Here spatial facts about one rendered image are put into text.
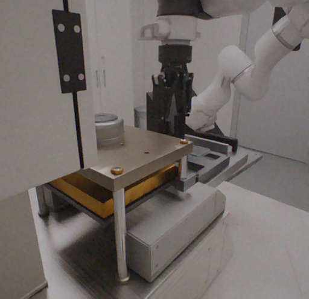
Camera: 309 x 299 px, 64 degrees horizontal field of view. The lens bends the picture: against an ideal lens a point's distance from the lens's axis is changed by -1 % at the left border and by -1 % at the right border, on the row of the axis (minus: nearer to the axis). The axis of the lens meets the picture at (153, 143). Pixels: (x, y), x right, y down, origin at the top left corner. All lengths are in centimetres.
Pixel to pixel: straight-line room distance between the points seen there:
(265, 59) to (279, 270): 69
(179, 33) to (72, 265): 47
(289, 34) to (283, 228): 63
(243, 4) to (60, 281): 56
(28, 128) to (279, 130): 344
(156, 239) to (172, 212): 7
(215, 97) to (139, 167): 83
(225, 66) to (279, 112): 248
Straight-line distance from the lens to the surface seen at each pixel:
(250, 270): 73
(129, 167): 33
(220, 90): 112
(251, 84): 107
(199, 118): 119
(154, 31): 55
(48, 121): 21
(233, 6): 54
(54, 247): 50
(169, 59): 55
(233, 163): 72
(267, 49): 102
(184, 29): 55
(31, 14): 20
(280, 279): 73
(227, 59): 109
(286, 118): 351
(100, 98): 298
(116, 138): 42
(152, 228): 40
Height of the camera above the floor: 125
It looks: 20 degrees down
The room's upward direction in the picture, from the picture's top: straight up
